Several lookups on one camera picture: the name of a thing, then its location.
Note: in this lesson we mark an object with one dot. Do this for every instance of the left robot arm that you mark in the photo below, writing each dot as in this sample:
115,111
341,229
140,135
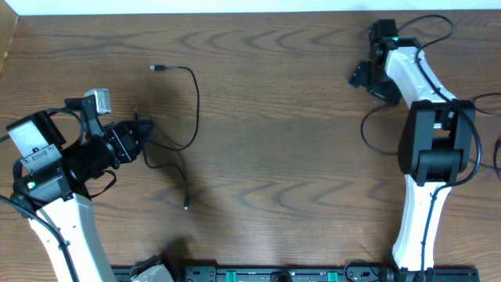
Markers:
61,150

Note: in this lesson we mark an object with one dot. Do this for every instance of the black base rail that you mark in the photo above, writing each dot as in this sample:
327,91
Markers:
157,269

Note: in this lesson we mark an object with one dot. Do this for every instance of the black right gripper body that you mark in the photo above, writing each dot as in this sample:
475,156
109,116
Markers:
378,85

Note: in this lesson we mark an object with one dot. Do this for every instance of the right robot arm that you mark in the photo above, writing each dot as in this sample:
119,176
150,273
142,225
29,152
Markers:
433,150

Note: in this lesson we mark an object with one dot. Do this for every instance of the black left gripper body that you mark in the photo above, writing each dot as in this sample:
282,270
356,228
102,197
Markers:
120,140

